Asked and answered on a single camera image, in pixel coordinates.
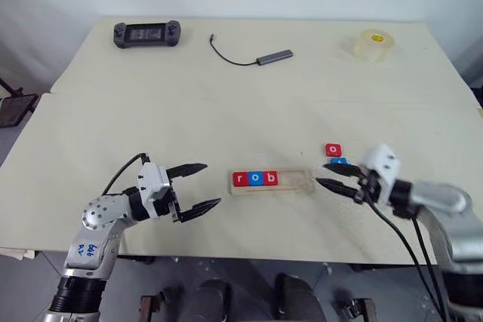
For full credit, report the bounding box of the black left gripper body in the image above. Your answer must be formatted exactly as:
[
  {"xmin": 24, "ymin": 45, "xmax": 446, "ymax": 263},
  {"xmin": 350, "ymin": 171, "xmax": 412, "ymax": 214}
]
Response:
[{"xmin": 152, "ymin": 177, "xmax": 186, "ymax": 224}]

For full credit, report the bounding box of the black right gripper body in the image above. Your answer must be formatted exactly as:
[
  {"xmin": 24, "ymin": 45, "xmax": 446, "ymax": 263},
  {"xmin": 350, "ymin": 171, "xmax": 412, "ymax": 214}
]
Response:
[{"xmin": 352, "ymin": 166, "xmax": 381, "ymax": 206}]

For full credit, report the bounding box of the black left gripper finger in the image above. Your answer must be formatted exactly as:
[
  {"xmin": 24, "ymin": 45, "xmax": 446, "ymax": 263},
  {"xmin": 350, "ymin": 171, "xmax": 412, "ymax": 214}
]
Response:
[
  {"xmin": 166, "ymin": 163, "xmax": 209, "ymax": 180},
  {"xmin": 180, "ymin": 197, "xmax": 223, "ymax": 223}
]

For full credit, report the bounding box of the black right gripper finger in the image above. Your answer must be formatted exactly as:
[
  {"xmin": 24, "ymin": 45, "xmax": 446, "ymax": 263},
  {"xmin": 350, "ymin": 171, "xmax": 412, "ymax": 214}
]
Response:
[
  {"xmin": 321, "ymin": 163, "xmax": 363, "ymax": 178},
  {"xmin": 315, "ymin": 177, "xmax": 360, "ymax": 200}
]

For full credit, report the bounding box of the wooden letter tray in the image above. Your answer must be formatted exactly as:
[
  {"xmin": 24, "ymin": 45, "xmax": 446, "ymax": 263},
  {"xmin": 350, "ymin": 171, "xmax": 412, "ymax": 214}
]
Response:
[{"xmin": 228, "ymin": 167, "xmax": 315, "ymax": 197}]

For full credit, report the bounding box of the dark rounded shape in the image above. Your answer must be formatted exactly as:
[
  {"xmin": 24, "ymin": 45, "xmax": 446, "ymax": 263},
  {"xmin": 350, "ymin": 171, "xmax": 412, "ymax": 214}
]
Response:
[
  {"xmin": 274, "ymin": 272, "xmax": 326, "ymax": 322},
  {"xmin": 187, "ymin": 278, "xmax": 232, "ymax": 322}
]

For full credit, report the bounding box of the clear tape roll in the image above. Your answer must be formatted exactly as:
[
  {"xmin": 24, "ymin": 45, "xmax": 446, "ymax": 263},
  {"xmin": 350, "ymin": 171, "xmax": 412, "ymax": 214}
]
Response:
[{"xmin": 341, "ymin": 29, "xmax": 398, "ymax": 64}]

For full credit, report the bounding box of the black handheld game console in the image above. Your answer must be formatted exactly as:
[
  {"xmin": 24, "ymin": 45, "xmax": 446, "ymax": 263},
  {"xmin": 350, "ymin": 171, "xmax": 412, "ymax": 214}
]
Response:
[{"xmin": 111, "ymin": 20, "xmax": 183, "ymax": 50}]

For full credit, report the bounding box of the dark metal stand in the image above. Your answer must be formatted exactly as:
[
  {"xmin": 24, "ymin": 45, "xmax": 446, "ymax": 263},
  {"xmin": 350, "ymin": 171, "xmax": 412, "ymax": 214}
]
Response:
[{"xmin": 0, "ymin": 76, "xmax": 39, "ymax": 129}]

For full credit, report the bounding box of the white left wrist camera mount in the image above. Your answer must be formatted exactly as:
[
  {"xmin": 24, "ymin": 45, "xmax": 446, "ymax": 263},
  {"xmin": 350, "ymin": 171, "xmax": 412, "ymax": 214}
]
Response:
[{"xmin": 137, "ymin": 162, "xmax": 174, "ymax": 221}]

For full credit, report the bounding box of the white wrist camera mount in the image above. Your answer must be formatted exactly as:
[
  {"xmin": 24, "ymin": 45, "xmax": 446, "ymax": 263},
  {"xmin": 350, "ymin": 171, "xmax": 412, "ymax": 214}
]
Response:
[
  {"xmin": 361, "ymin": 143, "xmax": 401, "ymax": 208},
  {"xmin": 137, "ymin": 162, "xmax": 174, "ymax": 221}
]

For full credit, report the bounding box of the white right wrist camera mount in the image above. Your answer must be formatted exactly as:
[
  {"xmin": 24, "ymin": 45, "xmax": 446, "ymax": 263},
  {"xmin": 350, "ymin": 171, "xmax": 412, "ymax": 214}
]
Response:
[{"xmin": 361, "ymin": 143, "xmax": 401, "ymax": 208}]

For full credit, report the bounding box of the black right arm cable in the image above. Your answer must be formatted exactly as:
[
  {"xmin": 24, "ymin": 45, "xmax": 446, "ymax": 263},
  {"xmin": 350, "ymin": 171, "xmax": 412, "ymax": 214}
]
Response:
[
  {"xmin": 411, "ymin": 215, "xmax": 446, "ymax": 322},
  {"xmin": 365, "ymin": 199, "xmax": 451, "ymax": 322}
]

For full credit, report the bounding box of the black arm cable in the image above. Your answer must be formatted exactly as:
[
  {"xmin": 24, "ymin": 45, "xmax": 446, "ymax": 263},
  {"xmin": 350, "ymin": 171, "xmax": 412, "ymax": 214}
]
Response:
[
  {"xmin": 365, "ymin": 199, "xmax": 451, "ymax": 322},
  {"xmin": 101, "ymin": 152, "xmax": 151, "ymax": 197},
  {"xmin": 411, "ymin": 215, "xmax": 446, "ymax": 322}
]

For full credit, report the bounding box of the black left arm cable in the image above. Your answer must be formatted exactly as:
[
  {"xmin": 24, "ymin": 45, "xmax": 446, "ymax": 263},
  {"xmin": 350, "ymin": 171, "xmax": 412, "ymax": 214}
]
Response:
[{"xmin": 101, "ymin": 152, "xmax": 151, "ymax": 197}]

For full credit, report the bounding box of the brown metal bracket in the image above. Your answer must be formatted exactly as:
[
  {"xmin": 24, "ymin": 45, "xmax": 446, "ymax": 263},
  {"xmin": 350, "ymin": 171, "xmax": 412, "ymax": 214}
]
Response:
[
  {"xmin": 337, "ymin": 296, "xmax": 379, "ymax": 317},
  {"xmin": 138, "ymin": 291, "xmax": 169, "ymax": 314}
]

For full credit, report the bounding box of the grey usb hub with cable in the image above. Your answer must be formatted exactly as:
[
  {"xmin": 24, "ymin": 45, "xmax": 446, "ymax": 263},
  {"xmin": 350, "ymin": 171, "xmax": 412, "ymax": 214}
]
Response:
[{"xmin": 208, "ymin": 33, "xmax": 295, "ymax": 67}]

